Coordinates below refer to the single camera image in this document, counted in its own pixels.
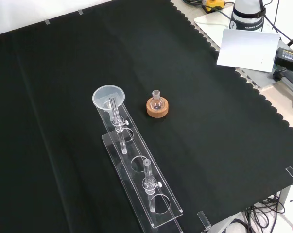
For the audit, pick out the translucent plastic funnel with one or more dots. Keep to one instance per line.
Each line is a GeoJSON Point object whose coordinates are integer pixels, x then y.
{"type": "Point", "coordinates": [105, 93]}

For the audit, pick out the clear acrylic funnel stand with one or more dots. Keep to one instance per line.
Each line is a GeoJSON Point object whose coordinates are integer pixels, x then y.
{"type": "Point", "coordinates": [149, 182]}

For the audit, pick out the small round-bottom glass flask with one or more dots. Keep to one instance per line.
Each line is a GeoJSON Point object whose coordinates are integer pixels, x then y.
{"type": "Point", "coordinates": [156, 103]}

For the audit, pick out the black table cloth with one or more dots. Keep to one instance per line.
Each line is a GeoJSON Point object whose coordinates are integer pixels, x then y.
{"type": "Point", "coordinates": [63, 97]}

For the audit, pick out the pale board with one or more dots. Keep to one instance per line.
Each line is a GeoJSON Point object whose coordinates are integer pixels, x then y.
{"type": "Point", "coordinates": [248, 48]}

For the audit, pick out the grey tape piece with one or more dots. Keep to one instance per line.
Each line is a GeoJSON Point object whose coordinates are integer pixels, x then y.
{"type": "Point", "coordinates": [47, 22]}
{"type": "Point", "coordinates": [80, 11]}

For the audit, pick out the yellow stop button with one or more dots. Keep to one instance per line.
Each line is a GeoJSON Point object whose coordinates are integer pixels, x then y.
{"type": "Point", "coordinates": [213, 3]}

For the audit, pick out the black grey clamp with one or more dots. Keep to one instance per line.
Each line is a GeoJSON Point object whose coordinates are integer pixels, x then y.
{"type": "Point", "coordinates": [288, 78]}

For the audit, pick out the black power adapter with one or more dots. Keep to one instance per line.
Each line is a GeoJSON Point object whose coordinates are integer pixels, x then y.
{"type": "Point", "coordinates": [288, 57]}

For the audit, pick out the grey table leg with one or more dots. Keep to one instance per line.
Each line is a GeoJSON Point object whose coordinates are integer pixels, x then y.
{"type": "Point", "coordinates": [284, 197]}

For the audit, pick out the grey metal base plate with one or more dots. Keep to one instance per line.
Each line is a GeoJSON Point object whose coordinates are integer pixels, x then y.
{"type": "Point", "coordinates": [209, 24]}

